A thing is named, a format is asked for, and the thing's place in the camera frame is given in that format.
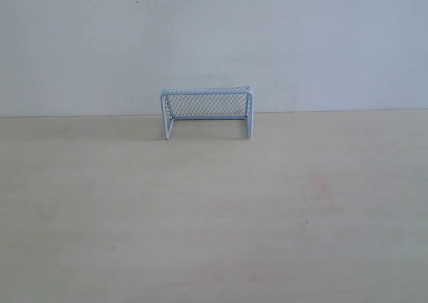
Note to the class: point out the small white mesh goal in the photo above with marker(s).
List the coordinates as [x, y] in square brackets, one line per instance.
[234, 103]

